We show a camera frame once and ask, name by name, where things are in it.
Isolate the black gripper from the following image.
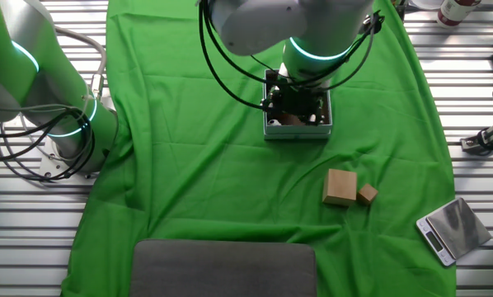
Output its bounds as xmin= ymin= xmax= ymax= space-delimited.
xmin=261 ymin=79 xmax=327 ymax=126

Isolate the large wooden block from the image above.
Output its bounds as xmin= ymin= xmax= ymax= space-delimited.
xmin=321 ymin=167 xmax=359 ymax=208

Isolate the small wooden cube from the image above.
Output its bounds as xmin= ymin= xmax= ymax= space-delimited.
xmin=355 ymin=182 xmax=380 ymax=206

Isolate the pale blue gift box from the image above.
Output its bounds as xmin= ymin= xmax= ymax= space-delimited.
xmin=262 ymin=68 xmax=334 ymax=141

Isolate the green cloth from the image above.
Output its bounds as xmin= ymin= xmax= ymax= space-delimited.
xmin=60 ymin=0 xmax=458 ymax=297

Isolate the white round dish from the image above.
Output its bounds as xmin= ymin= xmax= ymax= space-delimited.
xmin=408 ymin=0 xmax=444 ymax=11

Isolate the grey cushion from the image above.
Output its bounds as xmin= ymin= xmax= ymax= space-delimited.
xmin=129 ymin=238 xmax=318 ymax=297

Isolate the red white bottle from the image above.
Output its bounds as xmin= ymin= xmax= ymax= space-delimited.
xmin=437 ymin=0 xmax=483 ymax=29

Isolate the silver digital scale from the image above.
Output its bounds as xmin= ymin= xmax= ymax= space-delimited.
xmin=415 ymin=196 xmax=493 ymax=268

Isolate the thin black cable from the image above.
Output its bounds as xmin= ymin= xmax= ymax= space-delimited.
xmin=203 ymin=3 xmax=378 ymax=88

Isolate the thick black cable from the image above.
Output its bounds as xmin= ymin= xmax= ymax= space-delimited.
xmin=197 ymin=0 xmax=268 ymax=111

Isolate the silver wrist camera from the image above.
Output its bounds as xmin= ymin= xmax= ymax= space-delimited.
xmin=358 ymin=11 xmax=386 ymax=35

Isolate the small silver camera on mount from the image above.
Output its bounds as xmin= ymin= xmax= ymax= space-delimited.
xmin=459 ymin=121 xmax=493 ymax=157

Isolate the grey robot hose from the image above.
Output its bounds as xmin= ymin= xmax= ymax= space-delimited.
xmin=51 ymin=24 xmax=108 ymax=102

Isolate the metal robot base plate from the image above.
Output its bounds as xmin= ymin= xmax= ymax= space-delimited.
xmin=38 ymin=144 xmax=101 ymax=186

